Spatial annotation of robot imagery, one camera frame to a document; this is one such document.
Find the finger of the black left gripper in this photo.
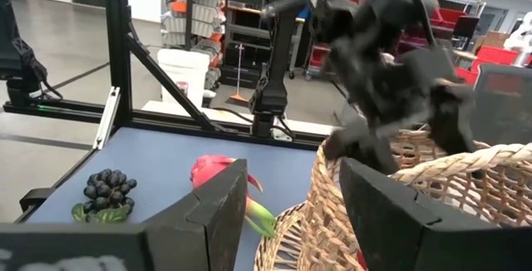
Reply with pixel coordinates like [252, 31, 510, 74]
[427, 83, 479, 155]
[323, 123, 400, 176]

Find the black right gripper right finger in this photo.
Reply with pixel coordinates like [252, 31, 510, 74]
[339, 157, 532, 271]

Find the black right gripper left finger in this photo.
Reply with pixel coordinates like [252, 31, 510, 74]
[0, 159, 249, 271]

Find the pink dragon fruit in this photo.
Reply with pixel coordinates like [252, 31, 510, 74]
[190, 154, 278, 239]

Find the woven wicker basket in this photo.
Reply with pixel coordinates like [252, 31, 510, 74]
[253, 127, 532, 271]

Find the grey mesh office chair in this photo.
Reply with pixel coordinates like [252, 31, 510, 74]
[471, 62, 532, 145]

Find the dark grape bunch with leaves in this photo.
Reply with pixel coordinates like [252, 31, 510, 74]
[71, 168, 138, 224]

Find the black shelf unit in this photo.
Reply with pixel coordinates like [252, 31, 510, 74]
[222, 0, 275, 89]

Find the black table edge clamp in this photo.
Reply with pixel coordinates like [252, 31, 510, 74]
[18, 186, 55, 214]

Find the white bucket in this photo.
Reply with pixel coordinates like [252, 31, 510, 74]
[156, 48, 211, 110]

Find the orange and white crate stack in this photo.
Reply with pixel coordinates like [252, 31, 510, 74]
[160, 0, 228, 97]

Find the silver aluminium bracket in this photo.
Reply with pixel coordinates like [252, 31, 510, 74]
[93, 86, 121, 150]

